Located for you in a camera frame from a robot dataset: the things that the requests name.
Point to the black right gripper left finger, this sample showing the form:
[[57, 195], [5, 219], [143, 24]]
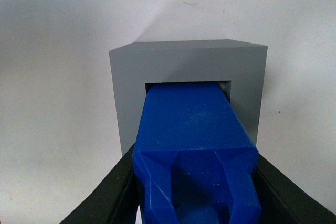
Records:
[[114, 200]]

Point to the blue block part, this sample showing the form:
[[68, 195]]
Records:
[[193, 159]]

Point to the gray square base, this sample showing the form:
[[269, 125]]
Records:
[[135, 65]]

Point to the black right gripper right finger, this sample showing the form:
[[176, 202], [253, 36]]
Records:
[[283, 201]]

